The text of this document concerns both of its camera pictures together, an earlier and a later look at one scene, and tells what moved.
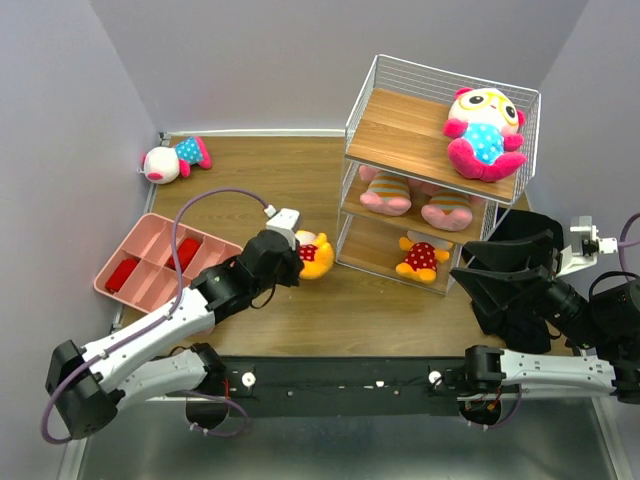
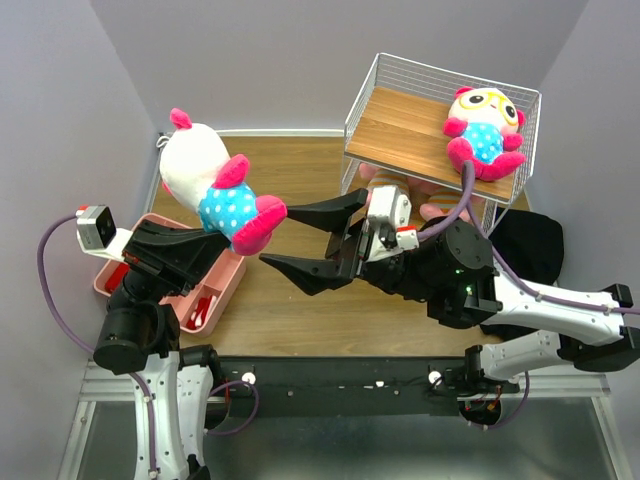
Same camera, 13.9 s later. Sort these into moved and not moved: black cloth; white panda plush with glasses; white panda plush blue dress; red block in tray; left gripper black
Moved: white panda plush blue dress; left gripper black
Not moved: white panda plush with glasses; black cloth; red block in tray
